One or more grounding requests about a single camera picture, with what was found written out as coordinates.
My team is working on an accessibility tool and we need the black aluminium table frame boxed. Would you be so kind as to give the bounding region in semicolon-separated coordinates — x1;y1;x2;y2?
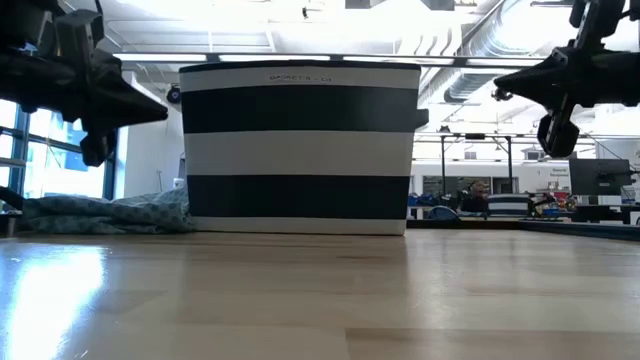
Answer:
407;218;640;243

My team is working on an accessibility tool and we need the black metal stand frame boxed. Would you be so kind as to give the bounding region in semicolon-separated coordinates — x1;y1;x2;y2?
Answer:
439;132;515;196

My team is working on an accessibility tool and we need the blue patterned cloth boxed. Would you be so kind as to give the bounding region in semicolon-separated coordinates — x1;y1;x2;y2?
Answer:
19;184;196;235

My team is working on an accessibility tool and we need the large window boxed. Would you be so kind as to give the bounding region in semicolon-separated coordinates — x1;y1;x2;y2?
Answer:
0;97;119;201

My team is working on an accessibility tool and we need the black monitor on stand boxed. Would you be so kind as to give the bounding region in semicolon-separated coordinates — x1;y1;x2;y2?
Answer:
568;158;634;197

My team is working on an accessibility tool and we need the silver ventilation duct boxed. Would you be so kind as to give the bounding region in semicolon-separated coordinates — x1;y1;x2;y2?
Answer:
419;0;556;104

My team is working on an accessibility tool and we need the ceiling light rail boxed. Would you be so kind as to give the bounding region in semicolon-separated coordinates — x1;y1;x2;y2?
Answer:
112;52;549;69

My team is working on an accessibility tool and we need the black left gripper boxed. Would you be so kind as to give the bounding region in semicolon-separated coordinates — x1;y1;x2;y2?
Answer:
54;8;169;167

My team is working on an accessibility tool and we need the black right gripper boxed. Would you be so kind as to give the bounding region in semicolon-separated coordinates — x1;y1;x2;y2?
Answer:
494;0;619;159

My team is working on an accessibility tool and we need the cluttered workbench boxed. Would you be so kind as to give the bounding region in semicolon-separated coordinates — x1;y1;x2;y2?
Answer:
529;192;640;225

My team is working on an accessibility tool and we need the person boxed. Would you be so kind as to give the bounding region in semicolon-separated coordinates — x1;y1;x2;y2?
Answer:
462;179;492;214

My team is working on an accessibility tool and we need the navy white striped basket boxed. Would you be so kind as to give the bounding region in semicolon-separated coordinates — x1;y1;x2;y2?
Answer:
487;193;532;217
178;59;422;236

